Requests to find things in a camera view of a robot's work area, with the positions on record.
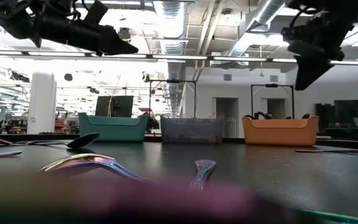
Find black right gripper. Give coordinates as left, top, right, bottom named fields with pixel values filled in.
left=281, top=12, right=357, bottom=91

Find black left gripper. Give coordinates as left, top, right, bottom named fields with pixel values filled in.
left=40, top=15, right=139, bottom=57

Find black fork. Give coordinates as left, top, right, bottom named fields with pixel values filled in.
left=294, top=148, right=358, bottom=156

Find black spoon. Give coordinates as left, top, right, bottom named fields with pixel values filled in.
left=17, top=133, right=101, bottom=149

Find black equipment rack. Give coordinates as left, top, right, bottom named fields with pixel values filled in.
left=314, top=99, right=358, bottom=138

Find long ceiling light strip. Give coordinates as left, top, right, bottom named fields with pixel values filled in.
left=0, top=49, right=358, bottom=66

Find background black robot arms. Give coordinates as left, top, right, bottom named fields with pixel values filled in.
left=137, top=109, right=160, bottom=131
left=243, top=111, right=311, bottom=121

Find orange plastic bin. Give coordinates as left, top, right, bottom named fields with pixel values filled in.
left=241, top=115, right=320, bottom=147

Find teal plastic bin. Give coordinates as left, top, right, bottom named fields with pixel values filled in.
left=78, top=112, right=149, bottom=143

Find white round pillar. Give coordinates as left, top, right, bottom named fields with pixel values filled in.
left=26, top=71, right=57, bottom=134

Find grey translucent plastic bin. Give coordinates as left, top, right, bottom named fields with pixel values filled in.
left=160, top=115, right=225, bottom=144

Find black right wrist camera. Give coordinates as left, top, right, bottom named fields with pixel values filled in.
left=286, top=39, right=323, bottom=57

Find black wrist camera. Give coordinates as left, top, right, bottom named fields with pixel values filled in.
left=286, top=39, right=323, bottom=57
left=83, top=0, right=109, bottom=27

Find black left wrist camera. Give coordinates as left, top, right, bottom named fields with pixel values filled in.
left=83, top=0, right=109, bottom=27

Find black stand frame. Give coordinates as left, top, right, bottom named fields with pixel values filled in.
left=250, top=83, right=295, bottom=121
left=149, top=79, right=198, bottom=119

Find yellow cable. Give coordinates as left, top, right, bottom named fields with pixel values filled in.
left=106, top=95, right=114, bottom=118

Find silver air duct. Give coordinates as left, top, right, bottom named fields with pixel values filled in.
left=228, top=0, right=291, bottom=57
left=152, top=0, right=188, bottom=118

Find black table edge rail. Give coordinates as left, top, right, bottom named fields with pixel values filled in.
left=0, top=133, right=358, bottom=149

